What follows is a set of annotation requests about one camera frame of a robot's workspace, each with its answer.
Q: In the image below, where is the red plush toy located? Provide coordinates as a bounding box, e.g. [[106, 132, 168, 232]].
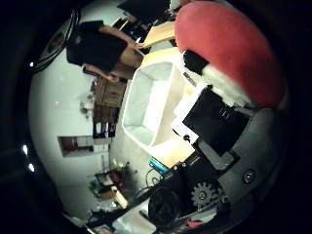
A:
[[174, 0, 287, 108]]

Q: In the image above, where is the grey fabric container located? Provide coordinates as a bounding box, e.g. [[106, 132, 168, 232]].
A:
[[122, 60, 196, 149]]

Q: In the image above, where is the blue metal cylinder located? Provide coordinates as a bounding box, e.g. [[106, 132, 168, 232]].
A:
[[148, 156, 171, 175]]

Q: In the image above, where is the dark wooden shelf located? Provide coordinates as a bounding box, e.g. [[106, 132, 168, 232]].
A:
[[92, 77, 128, 139]]

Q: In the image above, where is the cluttered work desk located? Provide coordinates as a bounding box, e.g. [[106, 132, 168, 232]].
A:
[[87, 158, 139, 210]]

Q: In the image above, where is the person in black shirt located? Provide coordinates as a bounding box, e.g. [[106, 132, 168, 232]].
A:
[[65, 19, 146, 83]]

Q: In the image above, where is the brown wall cabinet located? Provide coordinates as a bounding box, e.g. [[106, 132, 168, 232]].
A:
[[57, 135, 112, 158]]

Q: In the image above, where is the black cable bundle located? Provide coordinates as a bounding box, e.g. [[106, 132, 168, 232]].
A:
[[31, 9, 82, 73]]

